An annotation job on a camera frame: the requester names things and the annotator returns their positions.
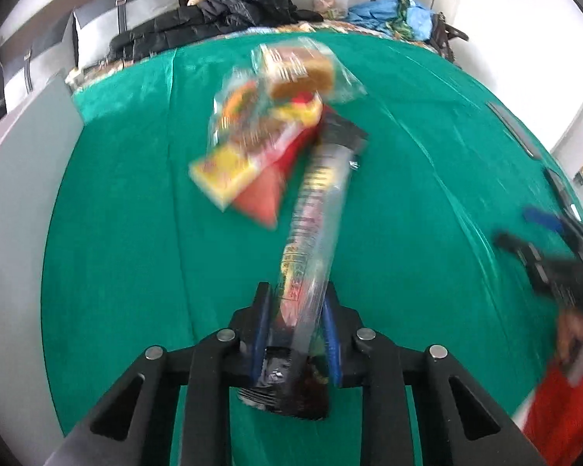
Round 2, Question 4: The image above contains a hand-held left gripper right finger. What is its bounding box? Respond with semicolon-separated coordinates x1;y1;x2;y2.
321;286;547;466

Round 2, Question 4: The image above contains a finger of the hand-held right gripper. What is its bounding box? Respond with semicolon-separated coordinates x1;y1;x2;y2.
522;205;567;235
494;232;547;277

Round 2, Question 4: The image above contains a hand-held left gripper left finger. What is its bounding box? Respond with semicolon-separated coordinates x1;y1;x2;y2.
44;282;273;466

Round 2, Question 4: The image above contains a long clear black-ended snack packet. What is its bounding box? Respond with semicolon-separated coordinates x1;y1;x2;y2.
237;115;370;421

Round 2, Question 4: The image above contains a red snack packet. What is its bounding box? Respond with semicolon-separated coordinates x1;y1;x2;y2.
230;102;338;230

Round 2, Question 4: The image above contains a clear snack packet yellow header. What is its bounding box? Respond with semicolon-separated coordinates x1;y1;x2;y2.
189;70;324;212

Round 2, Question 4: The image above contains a white cardboard box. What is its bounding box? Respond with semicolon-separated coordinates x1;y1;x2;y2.
0;72;86;447

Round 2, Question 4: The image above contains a person's right forearm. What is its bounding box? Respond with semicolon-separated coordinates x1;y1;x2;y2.
520;364;583;466

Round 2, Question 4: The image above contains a smartphone with patterned case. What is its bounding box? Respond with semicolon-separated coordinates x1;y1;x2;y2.
543;167;583;221

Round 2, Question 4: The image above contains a grey smartphone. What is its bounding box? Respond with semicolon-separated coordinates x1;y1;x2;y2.
486;101;542;160

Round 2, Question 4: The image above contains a blue cloth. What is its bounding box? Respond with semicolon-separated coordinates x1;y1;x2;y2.
345;0;440;42

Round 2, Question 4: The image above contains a clear bread packet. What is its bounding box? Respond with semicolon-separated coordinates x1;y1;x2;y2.
250;36;367;108

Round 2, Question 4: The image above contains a black puffer jacket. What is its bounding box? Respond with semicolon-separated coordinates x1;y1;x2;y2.
109;0;324;61

